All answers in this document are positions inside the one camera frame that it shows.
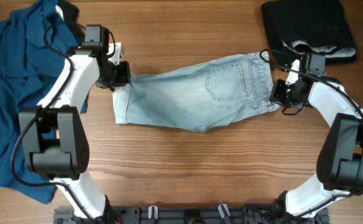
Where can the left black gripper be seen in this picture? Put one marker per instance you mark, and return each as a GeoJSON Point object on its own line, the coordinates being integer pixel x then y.
{"type": "Point", "coordinates": [124, 78]}

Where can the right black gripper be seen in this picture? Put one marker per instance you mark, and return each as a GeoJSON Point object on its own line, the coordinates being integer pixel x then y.
{"type": "Point", "coordinates": [278, 92]}

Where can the light blue denim shorts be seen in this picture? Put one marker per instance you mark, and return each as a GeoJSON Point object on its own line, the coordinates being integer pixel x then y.
{"type": "Point", "coordinates": [198, 97]}

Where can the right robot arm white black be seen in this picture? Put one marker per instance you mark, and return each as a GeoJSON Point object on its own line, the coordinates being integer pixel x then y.
{"type": "Point", "coordinates": [339, 167]}

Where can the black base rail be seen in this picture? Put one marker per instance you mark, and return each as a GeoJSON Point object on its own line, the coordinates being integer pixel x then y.
{"type": "Point", "coordinates": [246, 214]}

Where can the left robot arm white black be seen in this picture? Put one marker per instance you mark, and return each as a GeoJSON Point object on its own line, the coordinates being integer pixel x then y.
{"type": "Point", "coordinates": [52, 149]}

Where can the dark blue shirt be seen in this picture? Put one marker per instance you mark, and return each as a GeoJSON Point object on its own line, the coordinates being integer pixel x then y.
{"type": "Point", "coordinates": [29, 66]}

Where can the black garment under blue shirt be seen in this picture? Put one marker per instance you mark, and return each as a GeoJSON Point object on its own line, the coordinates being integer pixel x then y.
{"type": "Point", "coordinates": [70, 15]}

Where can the folded black garment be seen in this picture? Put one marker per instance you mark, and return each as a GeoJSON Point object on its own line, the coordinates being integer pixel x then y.
{"type": "Point", "coordinates": [296, 27]}

